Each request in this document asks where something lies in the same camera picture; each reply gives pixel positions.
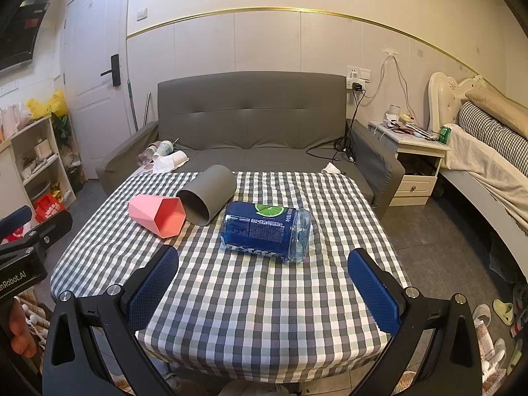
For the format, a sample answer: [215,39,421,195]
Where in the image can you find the white slipper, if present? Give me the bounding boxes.
[471,304,492,327]

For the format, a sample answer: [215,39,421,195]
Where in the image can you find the white bed headboard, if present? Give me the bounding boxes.
[428,72,490,133]

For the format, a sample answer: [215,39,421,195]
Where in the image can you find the white nightstand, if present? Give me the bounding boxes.
[368,119,451,207]

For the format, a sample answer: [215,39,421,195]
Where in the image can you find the pink faceted cup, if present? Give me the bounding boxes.
[128,194,187,239]

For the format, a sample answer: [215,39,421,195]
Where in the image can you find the beige bed sheet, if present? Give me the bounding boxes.
[442,123,528,238]

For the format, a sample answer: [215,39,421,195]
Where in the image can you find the white bed frame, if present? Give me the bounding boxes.
[436,165,528,283]

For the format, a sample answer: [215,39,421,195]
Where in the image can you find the yellow plastic bag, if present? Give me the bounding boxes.
[26,88,68,119]

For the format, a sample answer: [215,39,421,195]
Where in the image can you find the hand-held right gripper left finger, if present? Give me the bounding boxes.
[41,245,180,396]

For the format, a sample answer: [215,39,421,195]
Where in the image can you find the white door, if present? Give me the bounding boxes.
[62,0,133,182]

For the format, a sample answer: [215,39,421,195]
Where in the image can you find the pale pink kettle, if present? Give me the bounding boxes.
[0,105,26,138]

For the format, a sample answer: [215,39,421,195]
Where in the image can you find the red box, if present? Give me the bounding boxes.
[34,193,69,223]

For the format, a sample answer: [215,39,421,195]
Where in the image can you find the white cable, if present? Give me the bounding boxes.
[363,51,418,137]

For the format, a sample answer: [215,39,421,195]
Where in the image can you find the dark checked blanket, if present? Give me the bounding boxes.
[458,101,528,166]

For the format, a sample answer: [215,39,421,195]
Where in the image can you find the green slipper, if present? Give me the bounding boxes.
[493,300,515,326]

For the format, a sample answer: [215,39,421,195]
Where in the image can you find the white storage shelf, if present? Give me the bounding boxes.
[0,115,77,217]

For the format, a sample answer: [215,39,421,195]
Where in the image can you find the black cable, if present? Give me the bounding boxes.
[307,90,366,164]

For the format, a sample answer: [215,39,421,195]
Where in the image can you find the grey checked tablecloth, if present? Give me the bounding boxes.
[49,170,403,374]

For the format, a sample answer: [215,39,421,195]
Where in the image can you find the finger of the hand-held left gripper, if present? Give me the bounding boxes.
[24,210,74,253]
[0,205,33,237]

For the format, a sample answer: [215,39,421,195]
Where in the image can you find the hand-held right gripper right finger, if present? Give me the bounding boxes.
[346,248,485,396]

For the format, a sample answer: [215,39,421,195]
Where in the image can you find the black door lock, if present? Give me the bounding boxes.
[101,53,121,87]

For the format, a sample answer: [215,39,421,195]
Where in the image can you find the white wall socket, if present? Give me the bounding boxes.
[346,66,372,90]

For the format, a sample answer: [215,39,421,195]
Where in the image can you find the beige pillow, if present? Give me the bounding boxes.
[465,88,528,140]

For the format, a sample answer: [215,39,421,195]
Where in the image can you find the grey sofa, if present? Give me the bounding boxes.
[96,71,406,221]

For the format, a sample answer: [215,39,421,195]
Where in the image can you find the clear cup with blue label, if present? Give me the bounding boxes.
[220,201,312,263]

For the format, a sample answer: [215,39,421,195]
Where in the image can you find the black range hood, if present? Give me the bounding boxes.
[0,0,57,72]

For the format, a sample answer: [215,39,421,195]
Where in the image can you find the paper cup with straw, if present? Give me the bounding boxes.
[154,138,180,160]

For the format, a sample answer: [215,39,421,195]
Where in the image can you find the grey round cup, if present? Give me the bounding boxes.
[176,164,237,227]

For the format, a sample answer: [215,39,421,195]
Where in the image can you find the person's left hand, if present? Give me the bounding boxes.
[9,297,39,359]

